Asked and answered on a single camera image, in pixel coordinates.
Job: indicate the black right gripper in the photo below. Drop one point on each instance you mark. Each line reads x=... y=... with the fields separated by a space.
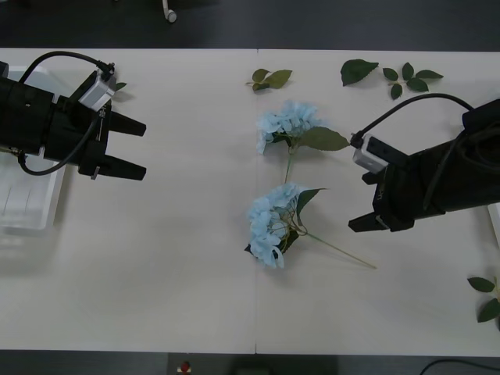
x=410 y=191

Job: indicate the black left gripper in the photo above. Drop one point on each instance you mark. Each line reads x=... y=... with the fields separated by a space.
x=66 y=133

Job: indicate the pale blue flower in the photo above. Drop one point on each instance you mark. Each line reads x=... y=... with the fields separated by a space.
x=289 y=121
x=265 y=222

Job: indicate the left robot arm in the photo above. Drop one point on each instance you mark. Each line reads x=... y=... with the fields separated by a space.
x=23 y=117

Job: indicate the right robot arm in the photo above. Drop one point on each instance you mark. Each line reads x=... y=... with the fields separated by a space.
x=472 y=164

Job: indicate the loose green leaf twig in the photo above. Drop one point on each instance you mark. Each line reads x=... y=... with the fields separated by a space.
x=416 y=84
x=120 y=86
x=480 y=283

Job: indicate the pale blue flower, thin stem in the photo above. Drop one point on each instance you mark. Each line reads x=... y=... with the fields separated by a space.
x=265 y=222

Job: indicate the shallow white box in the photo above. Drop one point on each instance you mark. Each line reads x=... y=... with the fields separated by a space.
x=23 y=222
x=494 y=226

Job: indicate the single large green leaf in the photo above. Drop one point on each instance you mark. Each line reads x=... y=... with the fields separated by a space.
x=355 y=72

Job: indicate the white chair caster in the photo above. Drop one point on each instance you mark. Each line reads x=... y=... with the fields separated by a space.
x=170 y=13

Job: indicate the olive green leaf twig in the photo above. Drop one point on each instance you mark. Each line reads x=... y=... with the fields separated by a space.
x=275 y=78

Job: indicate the red push button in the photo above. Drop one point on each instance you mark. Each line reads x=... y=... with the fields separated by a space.
x=184 y=367

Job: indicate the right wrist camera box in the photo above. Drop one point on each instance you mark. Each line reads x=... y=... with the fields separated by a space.
x=375 y=152

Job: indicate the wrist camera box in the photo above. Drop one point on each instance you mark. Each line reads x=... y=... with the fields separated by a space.
x=95 y=91
x=375 y=152

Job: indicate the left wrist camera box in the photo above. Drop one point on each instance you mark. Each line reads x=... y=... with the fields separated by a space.
x=95 y=91

